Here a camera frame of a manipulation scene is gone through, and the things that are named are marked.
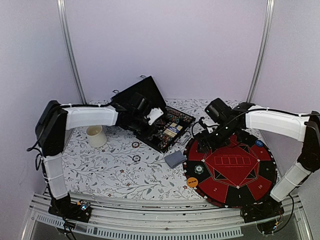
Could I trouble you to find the back row poker chips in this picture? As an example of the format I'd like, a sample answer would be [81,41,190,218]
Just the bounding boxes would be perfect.
[166,107,195,124]

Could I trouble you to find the green 20 poker chip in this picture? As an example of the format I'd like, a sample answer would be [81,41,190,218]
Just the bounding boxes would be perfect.
[194,165,204,175]

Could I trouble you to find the grey card deck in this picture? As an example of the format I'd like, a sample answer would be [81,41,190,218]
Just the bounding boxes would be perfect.
[164,151,187,169]

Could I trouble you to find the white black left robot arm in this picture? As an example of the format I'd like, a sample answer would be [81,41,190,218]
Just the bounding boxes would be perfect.
[27,92,166,223]

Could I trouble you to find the right aluminium frame post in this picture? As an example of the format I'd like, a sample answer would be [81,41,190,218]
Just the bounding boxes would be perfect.
[246,0,275,103]

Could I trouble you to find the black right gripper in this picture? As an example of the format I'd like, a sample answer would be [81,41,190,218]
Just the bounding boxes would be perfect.
[197,121,239,153]

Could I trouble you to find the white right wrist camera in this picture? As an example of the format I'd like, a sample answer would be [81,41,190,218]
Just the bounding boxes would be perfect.
[199,117,218,133]

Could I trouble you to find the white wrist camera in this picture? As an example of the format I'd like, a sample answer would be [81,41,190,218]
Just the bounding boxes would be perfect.
[199,117,218,133]
[146,107,164,126]

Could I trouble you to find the row poker chips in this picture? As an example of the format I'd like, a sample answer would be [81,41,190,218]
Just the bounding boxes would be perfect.
[148,131,173,153]
[166,107,195,124]

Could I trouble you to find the round red black poker mat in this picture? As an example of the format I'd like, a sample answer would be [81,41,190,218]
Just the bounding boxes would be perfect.
[182,130,278,208]

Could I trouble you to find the front row poker chips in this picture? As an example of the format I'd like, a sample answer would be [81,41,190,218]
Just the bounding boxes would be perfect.
[148,131,173,153]

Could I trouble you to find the orange big blind button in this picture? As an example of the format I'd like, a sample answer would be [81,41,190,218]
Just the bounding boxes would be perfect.
[186,177,199,188]

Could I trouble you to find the open black poker chip case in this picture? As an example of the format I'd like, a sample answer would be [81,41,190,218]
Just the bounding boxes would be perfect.
[110,76,195,153]

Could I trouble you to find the blue small blind button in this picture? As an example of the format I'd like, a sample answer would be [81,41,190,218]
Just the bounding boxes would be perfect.
[255,140,264,147]

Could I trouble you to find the blue boxed card deck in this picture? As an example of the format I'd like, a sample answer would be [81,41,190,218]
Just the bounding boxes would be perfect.
[165,122,183,136]

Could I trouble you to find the red white loose chip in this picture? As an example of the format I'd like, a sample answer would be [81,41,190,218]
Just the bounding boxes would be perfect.
[131,141,140,148]

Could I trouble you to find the blue white loose chip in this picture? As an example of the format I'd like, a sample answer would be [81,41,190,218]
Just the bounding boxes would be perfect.
[132,155,141,162]

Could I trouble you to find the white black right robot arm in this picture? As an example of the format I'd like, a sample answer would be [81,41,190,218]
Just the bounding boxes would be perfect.
[253,95,320,235]

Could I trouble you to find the floral white table mat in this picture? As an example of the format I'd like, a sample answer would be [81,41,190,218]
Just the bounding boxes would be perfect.
[62,126,199,201]

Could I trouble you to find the left aluminium frame post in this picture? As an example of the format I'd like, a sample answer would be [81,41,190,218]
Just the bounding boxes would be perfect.
[56,0,87,104]

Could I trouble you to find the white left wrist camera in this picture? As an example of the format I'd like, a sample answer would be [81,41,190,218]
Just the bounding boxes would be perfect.
[146,107,164,126]

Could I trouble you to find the aluminium frame post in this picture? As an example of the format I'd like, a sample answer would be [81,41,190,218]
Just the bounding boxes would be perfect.
[56,0,87,104]
[246,0,275,103]

